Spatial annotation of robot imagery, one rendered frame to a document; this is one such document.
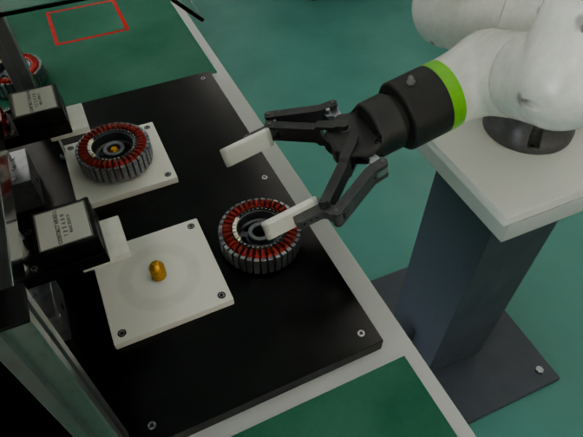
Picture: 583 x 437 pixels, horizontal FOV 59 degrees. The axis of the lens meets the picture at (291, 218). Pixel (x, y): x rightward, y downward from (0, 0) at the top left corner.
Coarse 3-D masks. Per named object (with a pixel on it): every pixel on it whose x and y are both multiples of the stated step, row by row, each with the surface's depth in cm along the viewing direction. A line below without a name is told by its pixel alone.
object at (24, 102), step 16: (16, 96) 69; (32, 96) 69; (48, 96) 69; (16, 112) 67; (32, 112) 67; (48, 112) 67; (64, 112) 69; (80, 112) 73; (16, 128) 67; (32, 128) 68; (48, 128) 68; (64, 128) 69; (80, 128) 71; (16, 144) 68
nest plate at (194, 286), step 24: (144, 240) 70; (168, 240) 70; (192, 240) 70; (120, 264) 68; (144, 264) 68; (168, 264) 68; (192, 264) 68; (216, 264) 68; (120, 288) 65; (144, 288) 65; (168, 288) 65; (192, 288) 65; (216, 288) 65; (120, 312) 63; (144, 312) 63; (168, 312) 63; (192, 312) 63; (120, 336) 61; (144, 336) 61
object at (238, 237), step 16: (240, 208) 71; (256, 208) 71; (272, 208) 71; (288, 208) 72; (224, 224) 69; (240, 224) 71; (256, 224) 70; (224, 240) 68; (240, 240) 68; (256, 240) 69; (272, 240) 70; (288, 240) 67; (224, 256) 69; (240, 256) 66; (256, 256) 65; (272, 256) 66; (288, 256) 67; (256, 272) 67
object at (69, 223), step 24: (48, 216) 55; (72, 216) 55; (96, 216) 58; (48, 240) 53; (72, 240) 53; (96, 240) 53; (120, 240) 58; (48, 264) 53; (72, 264) 54; (96, 264) 55
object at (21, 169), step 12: (12, 156) 75; (24, 156) 75; (12, 168) 73; (24, 168) 74; (12, 180) 72; (24, 180) 72; (36, 180) 77; (24, 192) 73; (36, 192) 74; (24, 204) 74; (36, 204) 75
